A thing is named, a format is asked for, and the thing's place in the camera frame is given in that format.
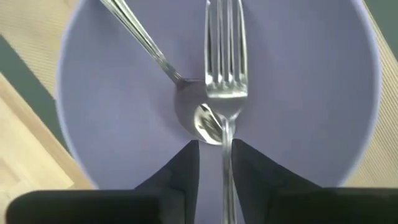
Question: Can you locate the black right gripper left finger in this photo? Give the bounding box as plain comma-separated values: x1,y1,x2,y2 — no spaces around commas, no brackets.
134,139,200,224

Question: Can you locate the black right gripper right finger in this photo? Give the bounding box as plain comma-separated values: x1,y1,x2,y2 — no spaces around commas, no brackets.
231,138,322,224

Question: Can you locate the silver metal fork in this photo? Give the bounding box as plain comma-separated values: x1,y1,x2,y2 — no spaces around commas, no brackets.
203,0,249,224

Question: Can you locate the silver metal spoon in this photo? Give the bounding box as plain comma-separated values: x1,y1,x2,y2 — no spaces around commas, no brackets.
99,0,225,146

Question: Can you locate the tall plastic cup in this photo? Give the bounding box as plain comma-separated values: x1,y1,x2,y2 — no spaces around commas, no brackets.
55,0,383,224

